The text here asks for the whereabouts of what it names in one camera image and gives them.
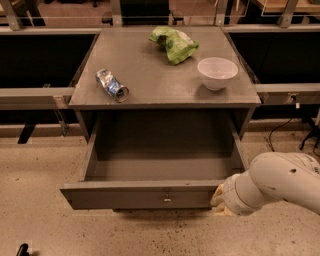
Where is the grey metal rail left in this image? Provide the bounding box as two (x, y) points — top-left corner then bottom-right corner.
(0, 87), (74, 110)

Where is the grey metal rail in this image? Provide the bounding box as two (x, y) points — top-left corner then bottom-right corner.
(0, 87), (74, 110)
(255, 83), (320, 105)

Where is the grey metal rail right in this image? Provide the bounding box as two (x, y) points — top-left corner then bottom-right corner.
(255, 83), (320, 105)

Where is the white bowl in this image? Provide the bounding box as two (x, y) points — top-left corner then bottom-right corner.
(197, 57), (238, 91)

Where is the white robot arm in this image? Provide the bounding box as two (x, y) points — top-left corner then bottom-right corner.
(210, 152), (320, 216)

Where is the black cable on floor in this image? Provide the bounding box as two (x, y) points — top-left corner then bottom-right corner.
(268, 116), (320, 158)

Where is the grey top drawer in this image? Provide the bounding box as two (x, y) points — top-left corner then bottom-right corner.
(61, 112), (247, 210)

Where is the green chip bag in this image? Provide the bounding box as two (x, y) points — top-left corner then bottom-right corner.
(149, 26), (199, 65)

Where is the black object bottom left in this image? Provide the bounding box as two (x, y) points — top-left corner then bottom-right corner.
(16, 243), (30, 256)

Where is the grey drawer cabinet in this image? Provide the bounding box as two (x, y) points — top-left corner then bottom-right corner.
(69, 26), (261, 135)

